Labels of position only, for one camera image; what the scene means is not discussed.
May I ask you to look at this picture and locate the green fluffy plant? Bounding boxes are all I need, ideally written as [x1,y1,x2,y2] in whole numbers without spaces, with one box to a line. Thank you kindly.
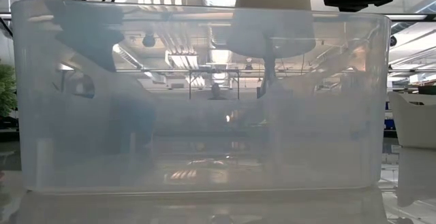
[0,59,18,118]

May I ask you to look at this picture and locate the person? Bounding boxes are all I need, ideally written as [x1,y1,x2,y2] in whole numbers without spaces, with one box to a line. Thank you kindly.
[207,82,228,101]

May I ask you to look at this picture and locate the large translucent plastic bin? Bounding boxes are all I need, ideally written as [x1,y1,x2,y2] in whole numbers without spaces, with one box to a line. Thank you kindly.
[10,0,392,193]

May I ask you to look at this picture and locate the blue storage crates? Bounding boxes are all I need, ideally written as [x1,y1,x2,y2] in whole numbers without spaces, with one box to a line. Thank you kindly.
[384,101,396,130]

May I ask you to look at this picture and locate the white plastic basket with handle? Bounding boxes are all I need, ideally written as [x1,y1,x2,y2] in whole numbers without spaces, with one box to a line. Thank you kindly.
[388,91,436,149]
[262,46,367,150]
[50,55,154,150]

